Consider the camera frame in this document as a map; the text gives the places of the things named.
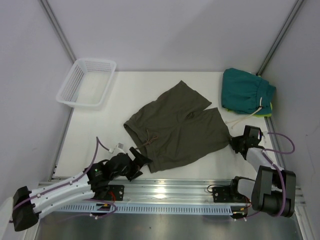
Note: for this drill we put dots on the white slotted cable duct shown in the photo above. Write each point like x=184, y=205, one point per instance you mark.
x=137, y=208

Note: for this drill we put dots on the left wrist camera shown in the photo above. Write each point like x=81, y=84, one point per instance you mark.
x=118, y=149

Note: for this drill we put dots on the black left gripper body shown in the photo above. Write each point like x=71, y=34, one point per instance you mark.
x=129, y=171

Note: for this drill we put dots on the teal folded shorts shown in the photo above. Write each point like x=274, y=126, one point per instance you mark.
x=242, y=92

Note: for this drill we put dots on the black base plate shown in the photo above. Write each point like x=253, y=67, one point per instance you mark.
x=226, y=194
x=113, y=193

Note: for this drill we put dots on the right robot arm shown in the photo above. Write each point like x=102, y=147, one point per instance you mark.
x=274, y=189

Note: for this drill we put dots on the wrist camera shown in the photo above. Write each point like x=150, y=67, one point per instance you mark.
x=262, y=135
x=118, y=149

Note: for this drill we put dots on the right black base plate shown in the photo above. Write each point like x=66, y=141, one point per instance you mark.
x=226, y=194

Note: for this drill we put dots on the aluminium mounting rail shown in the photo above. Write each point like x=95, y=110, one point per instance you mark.
x=169, y=191

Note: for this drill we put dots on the left aluminium corner post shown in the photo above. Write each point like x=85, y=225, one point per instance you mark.
x=54, y=22

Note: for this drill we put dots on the olive green shorts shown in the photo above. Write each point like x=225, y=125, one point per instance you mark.
x=177, y=129

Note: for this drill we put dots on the white plastic basket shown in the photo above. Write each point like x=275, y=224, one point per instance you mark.
x=87, y=84

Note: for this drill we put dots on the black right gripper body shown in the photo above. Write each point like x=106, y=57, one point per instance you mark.
x=235, y=141

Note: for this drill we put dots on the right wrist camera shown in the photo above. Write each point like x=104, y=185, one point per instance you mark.
x=262, y=135

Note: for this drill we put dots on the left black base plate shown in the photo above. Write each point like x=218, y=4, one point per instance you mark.
x=113, y=193

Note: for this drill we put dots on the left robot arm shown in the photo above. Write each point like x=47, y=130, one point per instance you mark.
x=29, y=206

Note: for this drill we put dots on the aluminium corner post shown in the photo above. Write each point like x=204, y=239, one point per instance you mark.
x=54, y=22
x=298, y=4

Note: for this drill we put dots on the right aluminium corner post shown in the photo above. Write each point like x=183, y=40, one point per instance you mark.
x=298, y=4

